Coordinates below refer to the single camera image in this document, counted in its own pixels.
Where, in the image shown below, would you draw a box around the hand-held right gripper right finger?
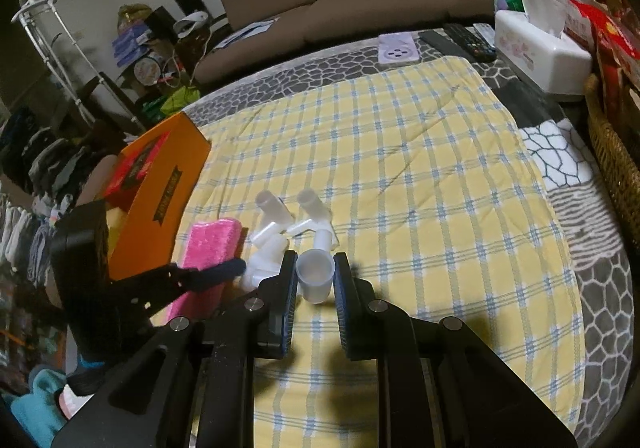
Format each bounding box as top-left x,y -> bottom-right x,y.
332,252 -> 576,448

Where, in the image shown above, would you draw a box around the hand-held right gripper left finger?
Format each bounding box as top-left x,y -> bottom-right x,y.
50,251 -> 299,448

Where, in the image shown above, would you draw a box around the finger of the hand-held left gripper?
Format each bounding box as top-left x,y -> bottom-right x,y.
107,257 -> 249,315

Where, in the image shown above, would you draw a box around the pink sponge cloth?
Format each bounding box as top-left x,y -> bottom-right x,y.
164,221 -> 249,322

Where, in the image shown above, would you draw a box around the small white translucent cup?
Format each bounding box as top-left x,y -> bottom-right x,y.
295,249 -> 336,305

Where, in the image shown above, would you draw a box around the white plastic pipe fittings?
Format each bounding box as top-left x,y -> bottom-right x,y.
241,188 -> 341,293

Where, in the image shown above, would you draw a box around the red box with black label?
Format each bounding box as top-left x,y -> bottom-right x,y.
102,135 -> 172,197

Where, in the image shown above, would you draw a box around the orange cardboard box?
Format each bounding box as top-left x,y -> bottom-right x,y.
102,112 -> 212,283

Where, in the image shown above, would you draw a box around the brown cushioned seat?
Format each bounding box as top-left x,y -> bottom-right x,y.
80,155 -> 119,202

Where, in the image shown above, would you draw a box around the pile of clothes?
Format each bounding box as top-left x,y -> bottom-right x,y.
0,103 -> 119,290

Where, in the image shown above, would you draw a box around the yellow plaid blanket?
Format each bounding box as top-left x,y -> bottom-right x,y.
150,56 -> 587,448

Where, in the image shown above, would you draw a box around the green bag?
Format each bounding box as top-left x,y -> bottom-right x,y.
141,85 -> 202,127

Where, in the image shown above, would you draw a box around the teal fluffy cloth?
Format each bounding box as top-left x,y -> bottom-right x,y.
0,367 -> 69,448

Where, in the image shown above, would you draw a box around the round tin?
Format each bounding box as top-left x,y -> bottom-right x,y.
133,56 -> 164,88

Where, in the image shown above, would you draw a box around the stack of blue boxes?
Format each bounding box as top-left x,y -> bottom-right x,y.
112,23 -> 154,67

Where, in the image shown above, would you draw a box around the yellow wrapped package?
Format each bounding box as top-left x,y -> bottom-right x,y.
117,3 -> 154,27

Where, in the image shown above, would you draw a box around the white papers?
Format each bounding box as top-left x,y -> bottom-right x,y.
214,20 -> 277,50

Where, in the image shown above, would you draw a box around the white metal stand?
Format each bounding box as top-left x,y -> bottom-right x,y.
11,0 -> 139,130

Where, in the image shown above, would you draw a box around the white curved device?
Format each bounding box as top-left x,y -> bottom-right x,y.
175,11 -> 212,38

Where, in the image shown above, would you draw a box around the grey stone-pattern blanket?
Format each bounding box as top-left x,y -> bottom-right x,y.
184,26 -> 637,447

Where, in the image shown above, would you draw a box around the purple white power strip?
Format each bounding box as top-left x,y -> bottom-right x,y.
377,32 -> 420,66

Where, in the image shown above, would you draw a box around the black remote control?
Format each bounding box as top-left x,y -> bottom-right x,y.
419,31 -> 469,60
442,23 -> 499,62

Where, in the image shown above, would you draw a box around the brown sofa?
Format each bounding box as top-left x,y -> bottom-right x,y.
192,0 -> 507,85

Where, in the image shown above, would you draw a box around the wicker basket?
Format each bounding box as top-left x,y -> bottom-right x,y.
583,73 -> 640,250

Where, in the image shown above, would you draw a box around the white floral tissue box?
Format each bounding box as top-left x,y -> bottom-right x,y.
494,8 -> 595,96

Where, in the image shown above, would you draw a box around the white tissue sheet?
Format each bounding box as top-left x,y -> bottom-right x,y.
517,0 -> 572,37

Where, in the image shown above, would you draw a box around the red gift bag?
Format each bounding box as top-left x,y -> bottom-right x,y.
565,0 -> 640,120

